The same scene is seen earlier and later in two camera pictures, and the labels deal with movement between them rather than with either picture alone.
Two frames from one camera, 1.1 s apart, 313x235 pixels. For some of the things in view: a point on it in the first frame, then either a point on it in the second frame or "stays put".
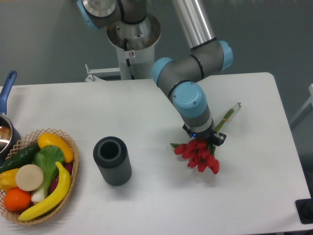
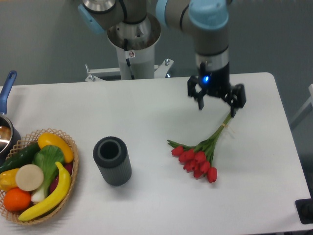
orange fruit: [16, 199] stays put
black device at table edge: [304, 208] stays put
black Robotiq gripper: [218, 138] to [214, 82]
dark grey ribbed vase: [111, 154] stays put
